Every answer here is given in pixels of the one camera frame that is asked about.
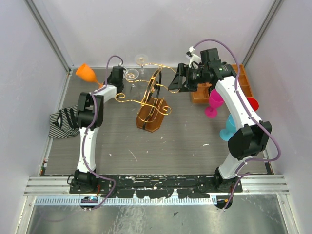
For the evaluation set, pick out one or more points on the pink wine glass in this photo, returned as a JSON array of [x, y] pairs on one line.
[[215, 101]]

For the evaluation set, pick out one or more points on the white slotted cable duct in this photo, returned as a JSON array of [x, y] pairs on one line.
[[93, 201]]

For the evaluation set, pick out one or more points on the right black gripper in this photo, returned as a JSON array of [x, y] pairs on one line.
[[183, 70]]

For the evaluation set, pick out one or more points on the red wine glass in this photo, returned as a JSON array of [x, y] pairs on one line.
[[253, 103]]

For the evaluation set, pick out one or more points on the clear wine glass back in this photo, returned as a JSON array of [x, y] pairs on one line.
[[141, 60]]

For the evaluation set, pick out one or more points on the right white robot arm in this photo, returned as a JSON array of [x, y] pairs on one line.
[[252, 134]]

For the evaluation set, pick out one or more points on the blue wine glass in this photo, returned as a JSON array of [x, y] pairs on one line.
[[230, 129]]

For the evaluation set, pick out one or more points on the gold wire wine glass rack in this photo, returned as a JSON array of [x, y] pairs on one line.
[[153, 109]]

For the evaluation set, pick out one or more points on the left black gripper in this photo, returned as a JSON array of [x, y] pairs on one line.
[[109, 77]]

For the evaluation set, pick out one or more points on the striped black white cloth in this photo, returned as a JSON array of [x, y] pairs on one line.
[[63, 124]]

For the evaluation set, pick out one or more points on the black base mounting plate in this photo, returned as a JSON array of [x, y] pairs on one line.
[[152, 186]]

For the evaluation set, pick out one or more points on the clear wine glass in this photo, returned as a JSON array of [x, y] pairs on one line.
[[131, 76], [141, 60]]

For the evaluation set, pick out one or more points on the clear wine glass front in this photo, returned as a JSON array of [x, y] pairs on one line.
[[131, 76]]

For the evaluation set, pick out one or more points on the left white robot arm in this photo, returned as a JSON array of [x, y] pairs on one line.
[[89, 117]]

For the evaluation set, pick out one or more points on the orange wine glass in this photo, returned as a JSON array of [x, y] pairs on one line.
[[87, 74]]

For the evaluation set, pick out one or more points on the wooden compartment tray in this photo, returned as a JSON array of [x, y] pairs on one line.
[[201, 96]]

